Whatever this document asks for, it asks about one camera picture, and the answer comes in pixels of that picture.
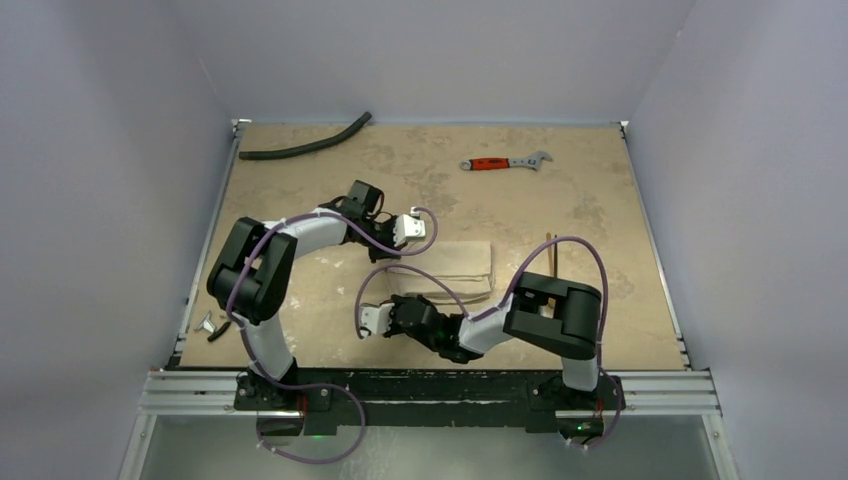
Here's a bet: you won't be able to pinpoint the beige cloth napkin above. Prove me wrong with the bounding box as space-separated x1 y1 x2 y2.
385 240 495 304

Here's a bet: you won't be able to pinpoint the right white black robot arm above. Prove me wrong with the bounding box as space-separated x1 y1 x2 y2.
359 273 608 407

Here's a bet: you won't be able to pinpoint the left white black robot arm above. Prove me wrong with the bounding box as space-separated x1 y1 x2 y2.
206 181 426 409

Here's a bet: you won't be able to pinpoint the black foam tube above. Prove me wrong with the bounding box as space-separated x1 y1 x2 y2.
238 111 373 161

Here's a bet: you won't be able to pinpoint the gold spoon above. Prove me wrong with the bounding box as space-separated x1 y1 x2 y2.
546 244 555 310

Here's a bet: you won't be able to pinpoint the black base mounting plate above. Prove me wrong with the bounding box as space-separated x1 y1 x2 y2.
234 367 626 437

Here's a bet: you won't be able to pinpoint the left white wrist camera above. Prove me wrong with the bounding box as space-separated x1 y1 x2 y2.
392 207 427 246

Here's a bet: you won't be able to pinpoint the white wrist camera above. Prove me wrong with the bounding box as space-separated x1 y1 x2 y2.
357 303 394 340
392 207 427 246

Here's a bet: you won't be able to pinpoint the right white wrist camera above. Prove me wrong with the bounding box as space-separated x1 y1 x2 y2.
357 303 394 340

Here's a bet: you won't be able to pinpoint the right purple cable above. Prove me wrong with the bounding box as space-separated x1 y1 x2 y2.
354 235 625 453

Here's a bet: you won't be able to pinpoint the purple cable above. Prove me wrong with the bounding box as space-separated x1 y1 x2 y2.
354 235 625 453
225 206 440 466

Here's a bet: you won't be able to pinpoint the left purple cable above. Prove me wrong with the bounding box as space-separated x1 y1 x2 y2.
225 206 440 466

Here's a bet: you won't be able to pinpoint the red handled adjustable wrench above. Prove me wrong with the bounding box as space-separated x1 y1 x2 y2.
459 151 552 171

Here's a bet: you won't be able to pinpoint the black handled pliers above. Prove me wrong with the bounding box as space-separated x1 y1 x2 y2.
207 321 231 343

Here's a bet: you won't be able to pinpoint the left aluminium side rail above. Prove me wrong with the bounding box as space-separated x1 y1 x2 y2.
163 118 253 370

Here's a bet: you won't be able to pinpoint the aluminium side rail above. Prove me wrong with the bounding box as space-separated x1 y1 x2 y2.
618 120 696 370
163 118 253 370

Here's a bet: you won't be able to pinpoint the aluminium front rail frame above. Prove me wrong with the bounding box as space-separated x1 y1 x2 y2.
119 370 739 479

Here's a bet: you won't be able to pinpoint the right aluminium side rail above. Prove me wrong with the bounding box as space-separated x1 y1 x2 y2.
618 120 696 370

